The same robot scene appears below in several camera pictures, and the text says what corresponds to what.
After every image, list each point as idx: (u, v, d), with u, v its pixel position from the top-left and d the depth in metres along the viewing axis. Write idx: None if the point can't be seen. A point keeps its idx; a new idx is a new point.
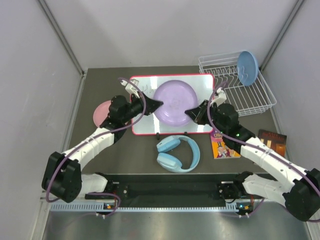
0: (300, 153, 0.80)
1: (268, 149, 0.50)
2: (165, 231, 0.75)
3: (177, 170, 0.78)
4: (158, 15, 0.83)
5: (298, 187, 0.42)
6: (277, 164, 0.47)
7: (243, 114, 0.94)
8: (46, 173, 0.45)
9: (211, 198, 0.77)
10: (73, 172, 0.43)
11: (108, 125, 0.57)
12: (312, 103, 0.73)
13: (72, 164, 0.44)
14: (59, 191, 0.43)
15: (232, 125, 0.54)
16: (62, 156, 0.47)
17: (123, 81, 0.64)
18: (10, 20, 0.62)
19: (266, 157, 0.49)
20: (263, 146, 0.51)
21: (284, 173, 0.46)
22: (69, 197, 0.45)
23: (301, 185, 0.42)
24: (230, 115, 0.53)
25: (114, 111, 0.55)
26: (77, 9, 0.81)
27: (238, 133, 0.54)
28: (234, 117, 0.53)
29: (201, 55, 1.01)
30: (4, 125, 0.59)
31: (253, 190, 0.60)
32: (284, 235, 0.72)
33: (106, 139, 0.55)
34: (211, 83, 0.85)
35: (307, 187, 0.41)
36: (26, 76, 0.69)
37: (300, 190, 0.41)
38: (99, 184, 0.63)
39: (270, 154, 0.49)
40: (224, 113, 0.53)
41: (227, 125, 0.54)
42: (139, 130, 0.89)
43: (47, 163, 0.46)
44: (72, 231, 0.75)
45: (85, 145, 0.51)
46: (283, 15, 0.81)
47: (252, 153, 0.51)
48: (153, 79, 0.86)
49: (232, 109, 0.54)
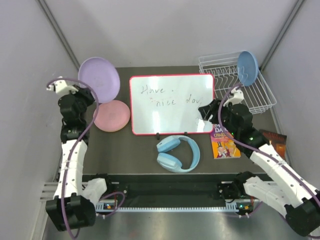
0: (300, 153, 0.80)
1: (282, 161, 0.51)
2: (165, 231, 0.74)
3: (177, 169, 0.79)
4: (158, 15, 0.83)
5: (306, 206, 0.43)
6: (288, 178, 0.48)
7: None
8: (56, 222, 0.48)
9: (211, 198, 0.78)
10: (80, 204, 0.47)
11: (69, 133, 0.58)
12: (312, 104, 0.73)
13: (75, 198, 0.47)
14: (80, 221, 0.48)
15: (245, 127, 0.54)
16: (57, 200, 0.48)
17: (49, 85, 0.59)
18: (10, 21, 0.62)
19: (277, 168, 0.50)
20: (276, 156, 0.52)
21: (294, 188, 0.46)
22: (90, 220, 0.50)
23: (309, 204, 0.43)
24: (243, 116, 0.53)
25: (67, 112, 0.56)
26: (77, 9, 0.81)
27: (252, 137, 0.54)
28: (248, 119, 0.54)
29: (201, 55, 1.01)
30: (5, 125, 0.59)
31: (252, 192, 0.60)
32: (284, 235, 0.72)
33: (80, 151, 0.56)
34: (211, 83, 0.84)
35: (314, 208, 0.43)
36: (26, 77, 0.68)
37: (307, 209, 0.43)
38: (101, 186, 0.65)
39: (282, 166, 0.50)
40: (237, 113, 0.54)
41: (239, 127, 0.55)
42: (138, 130, 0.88)
43: (48, 216, 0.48)
44: (72, 231, 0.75)
45: (68, 173, 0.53)
46: (283, 15, 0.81)
47: (264, 162, 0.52)
48: (153, 78, 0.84)
49: (246, 110, 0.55)
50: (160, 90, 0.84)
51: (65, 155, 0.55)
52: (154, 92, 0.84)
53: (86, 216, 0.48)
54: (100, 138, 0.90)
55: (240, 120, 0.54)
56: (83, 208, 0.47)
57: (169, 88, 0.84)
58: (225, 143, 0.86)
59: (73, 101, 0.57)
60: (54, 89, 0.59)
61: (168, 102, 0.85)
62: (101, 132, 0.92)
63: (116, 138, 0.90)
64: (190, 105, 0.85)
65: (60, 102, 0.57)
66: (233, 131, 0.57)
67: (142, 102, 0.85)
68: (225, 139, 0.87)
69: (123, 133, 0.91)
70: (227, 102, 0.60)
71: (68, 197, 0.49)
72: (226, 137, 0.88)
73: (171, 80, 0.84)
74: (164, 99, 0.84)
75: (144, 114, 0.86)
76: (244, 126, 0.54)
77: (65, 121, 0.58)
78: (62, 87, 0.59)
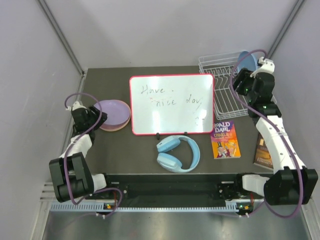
0: (300, 153, 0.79)
1: (284, 133, 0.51)
2: (165, 231, 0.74)
3: (177, 170, 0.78)
4: (158, 16, 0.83)
5: (283, 173, 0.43)
6: (281, 147, 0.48)
7: (243, 114, 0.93)
8: (55, 183, 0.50)
9: (211, 199, 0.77)
10: (81, 160, 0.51)
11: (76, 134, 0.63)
12: (312, 103, 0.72)
13: (76, 155, 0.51)
14: (78, 183, 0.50)
15: (264, 94, 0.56)
16: (61, 159, 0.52)
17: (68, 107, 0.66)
18: (10, 21, 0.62)
19: (275, 136, 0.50)
20: (281, 128, 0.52)
21: (282, 156, 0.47)
22: (90, 188, 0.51)
23: (288, 173, 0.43)
24: (265, 82, 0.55)
25: (77, 116, 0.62)
26: (77, 9, 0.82)
27: (266, 106, 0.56)
28: (268, 87, 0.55)
29: (201, 55, 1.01)
30: (5, 124, 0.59)
31: (248, 182, 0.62)
32: (284, 235, 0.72)
33: (85, 139, 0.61)
34: (210, 83, 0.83)
35: (291, 177, 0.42)
36: (26, 76, 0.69)
37: (283, 176, 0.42)
38: (101, 180, 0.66)
39: (281, 136, 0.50)
40: (260, 78, 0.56)
41: (257, 93, 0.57)
42: (138, 130, 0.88)
43: (50, 174, 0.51)
44: (72, 231, 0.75)
45: (73, 145, 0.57)
46: (283, 15, 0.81)
47: (266, 129, 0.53)
48: (153, 79, 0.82)
49: (271, 79, 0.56)
50: (160, 90, 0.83)
51: (72, 139, 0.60)
52: (154, 92, 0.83)
53: (84, 179, 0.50)
54: (100, 138, 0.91)
55: (260, 85, 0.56)
56: (83, 165, 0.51)
57: (169, 88, 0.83)
58: (225, 143, 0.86)
59: (83, 109, 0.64)
60: (71, 110, 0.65)
61: (168, 102, 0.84)
62: (101, 132, 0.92)
63: (117, 138, 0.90)
64: (190, 105, 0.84)
65: (72, 111, 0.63)
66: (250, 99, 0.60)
67: (142, 102, 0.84)
68: (225, 139, 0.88)
69: (123, 133, 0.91)
70: (256, 72, 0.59)
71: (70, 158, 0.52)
72: (226, 137, 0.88)
73: (172, 80, 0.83)
74: (164, 99, 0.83)
75: (144, 115, 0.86)
76: (263, 92, 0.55)
77: (75, 126, 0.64)
78: (78, 106, 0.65)
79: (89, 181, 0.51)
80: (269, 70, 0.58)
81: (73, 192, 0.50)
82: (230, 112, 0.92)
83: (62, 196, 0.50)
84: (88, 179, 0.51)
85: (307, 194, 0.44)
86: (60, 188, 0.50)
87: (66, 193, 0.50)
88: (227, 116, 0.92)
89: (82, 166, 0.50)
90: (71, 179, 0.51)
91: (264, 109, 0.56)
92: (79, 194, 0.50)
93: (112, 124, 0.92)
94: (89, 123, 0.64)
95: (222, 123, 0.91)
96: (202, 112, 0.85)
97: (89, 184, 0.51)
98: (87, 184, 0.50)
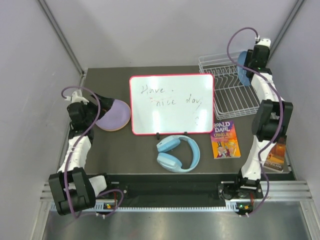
0: (300, 153, 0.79)
1: (271, 81, 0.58)
2: (165, 231, 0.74)
3: (177, 170, 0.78)
4: (158, 15, 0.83)
5: (265, 103, 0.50)
6: (267, 89, 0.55)
7: (243, 114, 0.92)
8: (56, 198, 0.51)
9: (211, 198, 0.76)
10: (82, 176, 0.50)
11: (75, 133, 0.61)
12: (312, 102, 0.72)
13: (77, 170, 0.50)
14: (80, 198, 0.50)
15: (259, 59, 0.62)
16: (61, 174, 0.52)
17: (67, 97, 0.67)
18: (10, 21, 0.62)
19: (263, 83, 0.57)
20: (270, 79, 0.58)
21: (267, 95, 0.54)
22: (91, 201, 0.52)
23: (269, 103, 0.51)
24: (260, 49, 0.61)
25: (75, 115, 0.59)
26: (77, 9, 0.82)
27: (259, 67, 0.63)
28: (263, 53, 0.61)
29: (201, 55, 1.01)
30: (5, 125, 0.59)
31: (245, 168, 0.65)
32: (283, 235, 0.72)
33: (84, 142, 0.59)
34: (210, 83, 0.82)
35: (270, 106, 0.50)
36: (26, 76, 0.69)
37: (265, 104, 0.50)
38: (101, 182, 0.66)
39: (268, 83, 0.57)
40: (257, 46, 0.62)
41: (253, 58, 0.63)
42: (138, 130, 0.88)
43: (51, 189, 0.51)
44: (72, 231, 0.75)
45: (72, 154, 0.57)
46: (283, 15, 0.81)
47: (257, 80, 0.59)
48: (153, 78, 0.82)
49: (266, 48, 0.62)
50: (160, 90, 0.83)
51: (71, 142, 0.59)
52: (154, 92, 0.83)
53: (85, 194, 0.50)
54: (100, 138, 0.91)
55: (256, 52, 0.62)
56: (83, 181, 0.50)
57: (169, 88, 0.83)
58: (225, 143, 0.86)
59: (81, 106, 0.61)
60: (71, 100, 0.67)
61: (168, 102, 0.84)
62: (101, 132, 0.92)
63: (117, 138, 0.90)
64: (190, 105, 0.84)
65: (69, 108, 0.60)
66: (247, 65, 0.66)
67: (142, 102, 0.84)
68: (225, 139, 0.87)
69: (123, 133, 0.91)
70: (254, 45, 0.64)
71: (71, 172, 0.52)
72: (226, 137, 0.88)
73: (172, 80, 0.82)
74: (164, 99, 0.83)
75: (144, 114, 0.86)
76: (258, 57, 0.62)
77: (73, 124, 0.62)
78: (77, 97, 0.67)
79: (91, 195, 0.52)
80: (266, 44, 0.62)
81: (75, 206, 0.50)
82: (230, 112, 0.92)
83: (64, 209, 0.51)
84: (89, 193, 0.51)
85: (285, 124, 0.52)
86: (62, 202, 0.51)
87: (67, 207, 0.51)
88: (227, 115, 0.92)
89: (83, 182, 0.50)
90: (72, 192, 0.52)
91: (257, 70, 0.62)
92: (81, 207, 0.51)
93: (113, 125, 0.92)
94: (86, 120, 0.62)
95: (222, 123, 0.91)
96: (202, 113, 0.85)
97: (91, 197, 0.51)
98: (89, 198, 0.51)
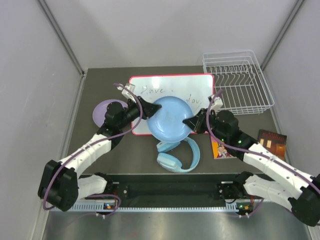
0: (300, 153, 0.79)
1: (273, 156, 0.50)
2: (165, 231, 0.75)
3: (177, 170, 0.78)
4: (158, 16, 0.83)
5: (306, 194, 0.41)
6: (282, 171, 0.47)
7: (239, 112, 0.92)
8: (41, 182, 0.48)
9: (211, 198, 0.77)
10: (69, 181, 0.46)
11: (105, 131, 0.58)
12: (312, 102, 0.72)
13: (69, 173, 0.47)
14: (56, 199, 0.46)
15: (233, 132, 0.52)
16: (58, 164, 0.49)
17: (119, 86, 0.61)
18: (10, 21, 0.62)
19: (270, 164, 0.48)
20: (267, 152, 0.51)
21: (291, 180, 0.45)
22: (65, 205, 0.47)
23: (309, 192, 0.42)
24: (230, 122, 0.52)
25: (111, 118, 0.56)
26: (78, 10, 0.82)
27: (240, 140, 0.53)
28: (235, 124, 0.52)
29: (204, 51, 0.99)
30: (5, 125, 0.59)
31: (255, 192, 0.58)
32: (284, 234, 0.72)
33: (103, 145, 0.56)
34: (211, 82, 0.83)
35: (314, 195, 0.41)
36: (26, 76, 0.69)
37: (308, 198, 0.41)
38: (99, 186, 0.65)
39: (275, 161, 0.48)
40: (223, 120, 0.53)
41: (227, 132, 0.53)
42: (138, 130, 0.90)
43: (43, 171, 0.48)
44: (72, 231, 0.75)
45: (82, 152, 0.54)
46: (283, 15, 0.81)
47: (256, 160, 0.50)
48: (155, 79, 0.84)
49: (230, 115, 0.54)
50: (160, 90, 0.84)
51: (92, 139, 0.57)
52: (154, 92, 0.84)
53: (64, 198, 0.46)
54: None
55: (227, 128, 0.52)
56: (69, 186, 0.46)
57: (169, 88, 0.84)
58: None
59: (120, 111, 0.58)
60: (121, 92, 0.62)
61: None
62: None
63: None
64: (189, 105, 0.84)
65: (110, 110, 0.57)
66: (222, 138, 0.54)
67: None
68: None
69: None
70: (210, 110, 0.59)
71: (66, 168, 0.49)
72: None
73: (174, 80, 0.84)
74: None
75: None
76: (231, 131, 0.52)
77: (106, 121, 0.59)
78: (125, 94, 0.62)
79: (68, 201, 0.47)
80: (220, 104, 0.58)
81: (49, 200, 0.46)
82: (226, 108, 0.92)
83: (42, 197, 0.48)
84: (68, 198, 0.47)
85: None
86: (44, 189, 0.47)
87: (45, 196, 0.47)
88: None
89: (67, 188, 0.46)
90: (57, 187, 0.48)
91: (240, 144, 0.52)
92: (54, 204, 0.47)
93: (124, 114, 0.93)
94: (121, 126, 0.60)
95: None
96: None
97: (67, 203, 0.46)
98: (64, 203, 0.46)
